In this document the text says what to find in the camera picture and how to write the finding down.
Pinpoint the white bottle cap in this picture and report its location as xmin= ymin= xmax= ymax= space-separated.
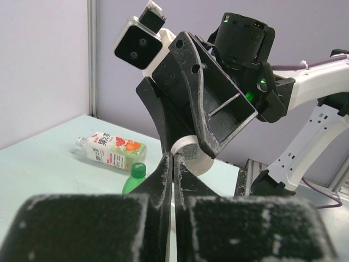
xmin=171 ymin=135 xmax=214 ymax=176

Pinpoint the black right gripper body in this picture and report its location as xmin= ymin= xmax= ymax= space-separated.
xmin=151 ymin=35 xmax=246 ymax=129

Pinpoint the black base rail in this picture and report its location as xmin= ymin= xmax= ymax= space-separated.
xmin=234 ymin=167 xmax=255 ymax=197

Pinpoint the green plastic bottle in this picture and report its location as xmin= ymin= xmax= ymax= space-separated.
xmin=122 ymin=162 xmax=147 ymax=194

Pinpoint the right aluminium frame post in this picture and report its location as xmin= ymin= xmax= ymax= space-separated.
xmin=87 ymin=0 xmax=98 ymax=117

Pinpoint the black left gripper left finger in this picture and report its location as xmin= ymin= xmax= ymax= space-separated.
xmin=1 ymin=153 xmax=173 ymax=261

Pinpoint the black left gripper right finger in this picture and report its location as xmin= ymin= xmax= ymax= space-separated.
xmin=173 ymin=154 xmax=337 ymax=261

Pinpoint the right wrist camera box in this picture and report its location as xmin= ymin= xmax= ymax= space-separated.
xmin=113 ymin=1 xmax=176 ymax=77

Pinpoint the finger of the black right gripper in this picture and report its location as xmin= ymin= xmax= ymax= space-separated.
xmin=169 ymin=31 xmax=258 ymax=158
xmin=136 ymin=76 xmax=195 ymax=153

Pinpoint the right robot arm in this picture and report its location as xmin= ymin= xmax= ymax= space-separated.
xmin=137 ymin=9 xmax=348 ymax=196

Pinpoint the fruit tea bottle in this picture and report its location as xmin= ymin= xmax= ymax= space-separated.
xmin=76 ymin=132 xmax=147 ymax=171

